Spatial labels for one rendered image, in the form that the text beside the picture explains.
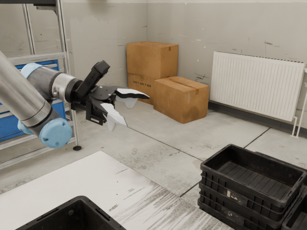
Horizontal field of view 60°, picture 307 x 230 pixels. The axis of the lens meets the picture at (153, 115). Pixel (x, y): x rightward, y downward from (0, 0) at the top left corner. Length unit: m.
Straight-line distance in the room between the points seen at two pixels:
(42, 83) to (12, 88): 0.16
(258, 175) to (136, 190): 0.74
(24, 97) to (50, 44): 2.69
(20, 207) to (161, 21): 3.37
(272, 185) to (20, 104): 1.19
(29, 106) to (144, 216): 0.48
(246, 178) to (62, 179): 0.89
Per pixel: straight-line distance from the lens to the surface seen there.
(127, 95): 0.74
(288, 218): 1.34
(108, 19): 3.72
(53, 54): 2.36
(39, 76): 0.79
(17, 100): 0.64
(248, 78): 3.18
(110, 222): 0.54
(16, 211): 1.00
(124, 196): 0.96
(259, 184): 1.45
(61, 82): 0.75
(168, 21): 3.89
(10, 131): 2.38
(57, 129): 0.67
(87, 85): 0.70
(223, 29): 3.40
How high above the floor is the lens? 1.31
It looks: 23 degrees down
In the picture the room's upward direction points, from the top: straight up
